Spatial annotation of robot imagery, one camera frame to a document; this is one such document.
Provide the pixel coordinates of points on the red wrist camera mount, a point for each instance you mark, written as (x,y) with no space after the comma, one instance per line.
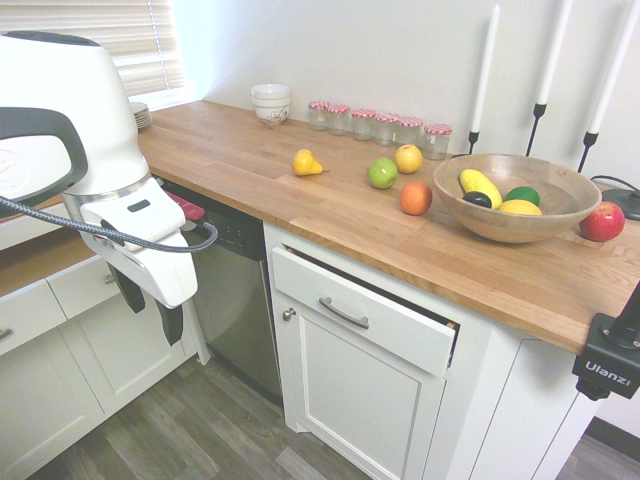
(192,210)

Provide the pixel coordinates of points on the dark avocado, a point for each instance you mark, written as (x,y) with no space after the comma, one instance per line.
(477,200)

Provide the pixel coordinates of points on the stainless steel dishwasher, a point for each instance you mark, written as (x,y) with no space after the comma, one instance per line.
(235,300)

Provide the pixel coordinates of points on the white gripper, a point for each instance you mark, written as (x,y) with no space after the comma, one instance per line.
(150,235)

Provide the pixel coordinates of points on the white cabinet door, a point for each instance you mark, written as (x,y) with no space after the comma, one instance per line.
(360,415)

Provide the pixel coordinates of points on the green lime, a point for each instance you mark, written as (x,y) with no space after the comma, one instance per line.
(524,195)

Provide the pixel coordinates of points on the white base cabinet frame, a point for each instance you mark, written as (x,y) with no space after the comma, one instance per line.
(500,400)

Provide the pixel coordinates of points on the white kitchen drawer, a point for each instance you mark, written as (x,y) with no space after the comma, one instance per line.
(390,335)

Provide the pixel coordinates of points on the red apple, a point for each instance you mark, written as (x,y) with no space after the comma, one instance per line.
(602,222)

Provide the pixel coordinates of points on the orange fruit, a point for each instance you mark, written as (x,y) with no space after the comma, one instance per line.
(415,198)

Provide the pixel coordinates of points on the yellow lemon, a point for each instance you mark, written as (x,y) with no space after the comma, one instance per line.
(520,208)

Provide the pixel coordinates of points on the white bowl with floral print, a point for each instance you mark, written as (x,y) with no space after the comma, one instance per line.
(272,116)

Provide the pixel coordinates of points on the round metal door knob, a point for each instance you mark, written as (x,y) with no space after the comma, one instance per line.
(289,314)

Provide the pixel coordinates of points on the black candle holder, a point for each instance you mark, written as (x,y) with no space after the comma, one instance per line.
(539,112)
(473,137)
(591,140)

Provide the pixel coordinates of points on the plain white bowl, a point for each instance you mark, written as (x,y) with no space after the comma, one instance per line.
(270,90)
(270,102)

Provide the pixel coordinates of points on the beige window blinds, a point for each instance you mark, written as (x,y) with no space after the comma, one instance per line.
(100,20)

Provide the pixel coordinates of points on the dark round lamp base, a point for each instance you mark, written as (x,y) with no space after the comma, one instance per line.
(625,205)

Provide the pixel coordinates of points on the green apple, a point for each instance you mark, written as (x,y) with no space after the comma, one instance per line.
(382,173)

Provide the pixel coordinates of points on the yellow banana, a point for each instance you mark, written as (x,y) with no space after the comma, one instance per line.
(480,185)

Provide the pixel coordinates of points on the large wooden bowl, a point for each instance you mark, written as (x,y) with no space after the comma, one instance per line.
(500,227)

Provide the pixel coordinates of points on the white side cabinet unit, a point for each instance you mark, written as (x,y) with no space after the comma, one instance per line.
(50,400)

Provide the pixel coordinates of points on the white taper candle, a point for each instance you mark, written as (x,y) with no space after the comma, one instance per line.
(486,65)
(555,50)
(612,65)

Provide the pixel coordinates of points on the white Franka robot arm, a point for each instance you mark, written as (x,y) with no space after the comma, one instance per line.
(75,100)

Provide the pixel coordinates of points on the yellow pear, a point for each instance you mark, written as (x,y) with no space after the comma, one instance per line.
(306,164)

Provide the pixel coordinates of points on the black Ulanzi camera clamp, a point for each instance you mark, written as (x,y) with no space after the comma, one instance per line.
(605,360)

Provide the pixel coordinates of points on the glass jar red checked lid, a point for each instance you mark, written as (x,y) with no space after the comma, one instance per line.
(338,121)
(363,126)
(437,142)
(410,130)
(386,131)
(317,117)

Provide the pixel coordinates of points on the yellow apple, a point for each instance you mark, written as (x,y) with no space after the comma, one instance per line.
(409,159)

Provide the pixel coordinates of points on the stack of white plates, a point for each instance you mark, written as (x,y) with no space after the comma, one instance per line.
(141,117)

